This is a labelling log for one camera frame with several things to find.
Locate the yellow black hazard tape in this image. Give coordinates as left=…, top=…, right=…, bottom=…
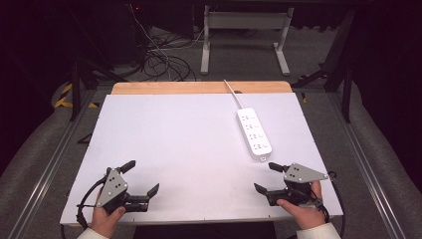
left=54, top=82, right=101, bottom=110

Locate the person's left white sleeve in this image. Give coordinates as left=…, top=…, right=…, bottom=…
left=77, top=227, right=110, bottom=239

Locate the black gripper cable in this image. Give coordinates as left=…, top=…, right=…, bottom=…
left=326, top=170, right=347, bottom=239
left=75, top=175, right=109, bottom=231

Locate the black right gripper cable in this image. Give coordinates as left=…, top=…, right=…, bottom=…
left=326, top=170, right=347, bottom=239

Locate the person's right white sleeve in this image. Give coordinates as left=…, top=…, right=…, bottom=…
left=296, top=222, right=342, bottom=239

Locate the person's right hand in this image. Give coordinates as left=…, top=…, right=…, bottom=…
left=276, top=180, right=328, bottom=231

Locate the white power strip cable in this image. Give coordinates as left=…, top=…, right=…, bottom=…
left=223, top=79, right=245, bottom=110

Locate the white board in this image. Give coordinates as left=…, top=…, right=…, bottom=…
left=59, top=92, right=344, bottom=227

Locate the white metal desk frame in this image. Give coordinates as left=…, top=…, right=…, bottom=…
left=200, top=4, right=296, bottom=77

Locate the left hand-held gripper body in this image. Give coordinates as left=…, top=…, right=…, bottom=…
left=95, top=166, right=150, bottom=215

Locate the person's left hand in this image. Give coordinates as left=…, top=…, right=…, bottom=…
left=90, top=189, right=127, bottom=239

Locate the person's white sleeve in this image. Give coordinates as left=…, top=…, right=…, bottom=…
left=296, top=222, right=342, bottom=239
left=77, top=227, right=110, bottom=239

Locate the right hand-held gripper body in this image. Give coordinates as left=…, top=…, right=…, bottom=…
left=265, top=161, right=329, bottom=207

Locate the wooden table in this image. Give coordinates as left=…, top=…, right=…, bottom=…
left=110, top=81, right=294, bottom=96

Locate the white power strip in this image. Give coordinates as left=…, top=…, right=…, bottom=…
left=236, top=107, right=274, bottom=163

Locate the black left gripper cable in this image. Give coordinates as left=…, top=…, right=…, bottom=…
left=75, top=175, right=109, bottom=231

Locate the black metal stand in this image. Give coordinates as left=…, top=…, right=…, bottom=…
left=68, top=56, right=129, bottom=122
left=292, top=9, right=354, bottom=124

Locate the aluminium floor rail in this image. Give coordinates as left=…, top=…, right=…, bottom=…
left=326, top=91, right=408, bottom=239
left=8, top=89, right=98, bottom=239

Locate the tangle of floor cables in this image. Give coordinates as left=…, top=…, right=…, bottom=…
left=127, top=3, right=260, bottom=83

